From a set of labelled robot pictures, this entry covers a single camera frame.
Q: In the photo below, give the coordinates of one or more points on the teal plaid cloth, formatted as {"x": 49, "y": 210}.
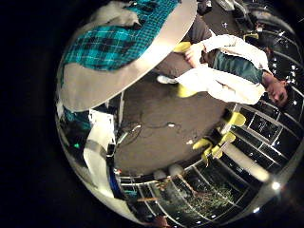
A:
{"x": 110, "y": 41}

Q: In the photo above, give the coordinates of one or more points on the yellow chair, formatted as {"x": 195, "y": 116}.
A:
{"x": 185, "y": 91}
{"x": 237, "y": 118}
{"x": 202, "y": 144}

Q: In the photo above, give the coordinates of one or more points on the person in white jacket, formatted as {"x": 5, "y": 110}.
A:
{"x": 228, "y": 79}

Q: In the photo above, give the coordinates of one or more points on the yellow machine parts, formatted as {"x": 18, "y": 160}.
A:
{"x": 225, "y": 139}

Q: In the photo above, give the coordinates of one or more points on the white round column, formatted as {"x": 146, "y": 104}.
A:
{"x": 247, "y": 161}

